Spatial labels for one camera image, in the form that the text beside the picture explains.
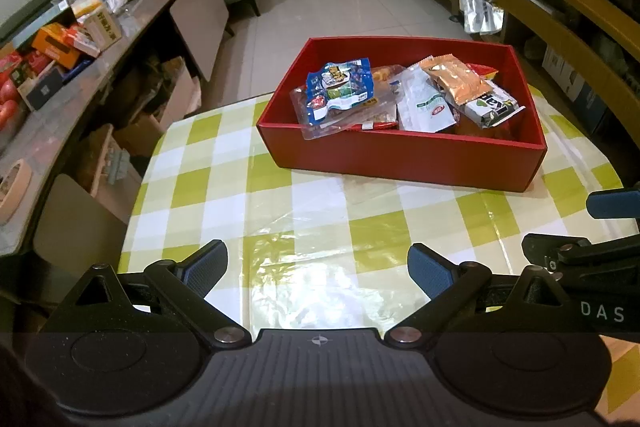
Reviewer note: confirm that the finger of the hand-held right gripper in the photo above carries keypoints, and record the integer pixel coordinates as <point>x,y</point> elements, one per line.
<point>615,204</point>
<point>545,247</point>

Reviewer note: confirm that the red gummy packet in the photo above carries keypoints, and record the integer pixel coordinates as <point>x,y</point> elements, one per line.
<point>484,71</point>

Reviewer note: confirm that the white grey snack bag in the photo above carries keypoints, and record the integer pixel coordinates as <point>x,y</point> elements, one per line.
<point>425,104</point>

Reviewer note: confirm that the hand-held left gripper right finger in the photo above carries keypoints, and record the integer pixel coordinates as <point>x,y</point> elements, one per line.
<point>430,269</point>

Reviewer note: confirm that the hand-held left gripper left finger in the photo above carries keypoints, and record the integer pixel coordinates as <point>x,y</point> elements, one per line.
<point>202,267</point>

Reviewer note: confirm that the green white seaweed packet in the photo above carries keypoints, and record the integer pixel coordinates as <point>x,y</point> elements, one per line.
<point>492,109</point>

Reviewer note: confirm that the beige board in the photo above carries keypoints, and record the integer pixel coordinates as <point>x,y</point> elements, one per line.
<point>80,227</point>

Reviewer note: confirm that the white printed carton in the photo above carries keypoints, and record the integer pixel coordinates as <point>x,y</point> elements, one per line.
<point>102,29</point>

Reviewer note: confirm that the beige tape roll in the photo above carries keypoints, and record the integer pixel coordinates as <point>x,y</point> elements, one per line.
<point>12,192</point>

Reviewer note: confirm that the long wooden side counter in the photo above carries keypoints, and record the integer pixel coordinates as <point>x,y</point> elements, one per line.
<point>75,72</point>

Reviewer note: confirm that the silver foil bag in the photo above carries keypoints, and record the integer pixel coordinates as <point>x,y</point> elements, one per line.
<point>482,7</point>

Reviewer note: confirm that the pile of red fruit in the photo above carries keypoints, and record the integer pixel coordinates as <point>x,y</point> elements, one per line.
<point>10,92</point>

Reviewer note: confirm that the blue snack packet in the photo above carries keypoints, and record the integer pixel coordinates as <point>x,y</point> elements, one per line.
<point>342,89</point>

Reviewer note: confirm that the orange box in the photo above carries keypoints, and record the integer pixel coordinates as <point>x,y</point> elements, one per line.
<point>57,44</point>

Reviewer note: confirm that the golden brown snack packet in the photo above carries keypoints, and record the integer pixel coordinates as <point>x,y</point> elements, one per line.
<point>457,82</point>

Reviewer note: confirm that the clear bag of dark snacks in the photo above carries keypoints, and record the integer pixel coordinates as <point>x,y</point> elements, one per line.
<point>350,122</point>

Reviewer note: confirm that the red cardboard box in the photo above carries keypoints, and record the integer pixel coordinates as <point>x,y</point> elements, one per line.
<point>400,157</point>

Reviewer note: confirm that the dark small box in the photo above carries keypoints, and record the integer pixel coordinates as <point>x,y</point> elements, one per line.
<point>42,89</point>

